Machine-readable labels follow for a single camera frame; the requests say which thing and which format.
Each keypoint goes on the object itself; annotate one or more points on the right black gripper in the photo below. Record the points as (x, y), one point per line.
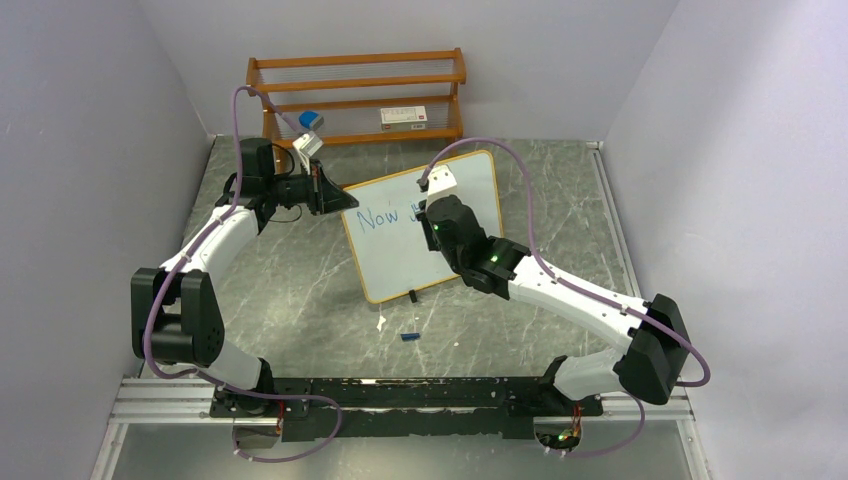
(430, 201)

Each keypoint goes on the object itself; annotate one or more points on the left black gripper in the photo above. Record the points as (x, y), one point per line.
(325, 196)

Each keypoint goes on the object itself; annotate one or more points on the whiteboard with yellow frame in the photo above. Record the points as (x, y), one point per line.
(389, 244)

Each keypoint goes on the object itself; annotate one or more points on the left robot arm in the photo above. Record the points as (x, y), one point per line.
(175, 316)

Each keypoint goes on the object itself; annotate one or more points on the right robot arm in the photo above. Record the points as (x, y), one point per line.
(647, 339)

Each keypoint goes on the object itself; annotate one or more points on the blue whiteboard eraser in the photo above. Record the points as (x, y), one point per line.
(311, 120)

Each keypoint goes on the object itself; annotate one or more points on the white cardboard box red label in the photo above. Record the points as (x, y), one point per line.
(410, 118)

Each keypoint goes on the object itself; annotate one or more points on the wooden two-tier shelf rack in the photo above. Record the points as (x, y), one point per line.
(349, 91)

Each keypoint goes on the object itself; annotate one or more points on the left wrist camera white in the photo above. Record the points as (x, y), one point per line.
(305, 147)

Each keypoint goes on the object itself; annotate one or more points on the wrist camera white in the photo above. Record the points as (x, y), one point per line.
(305, 147)
(439, 183)

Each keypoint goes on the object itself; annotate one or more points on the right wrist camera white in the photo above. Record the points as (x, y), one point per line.
(439, 183)

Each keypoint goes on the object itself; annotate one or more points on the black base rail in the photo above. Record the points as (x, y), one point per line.
(358, 408)

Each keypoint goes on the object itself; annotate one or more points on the aluminium frame rail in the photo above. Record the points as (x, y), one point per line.
(189, 401)

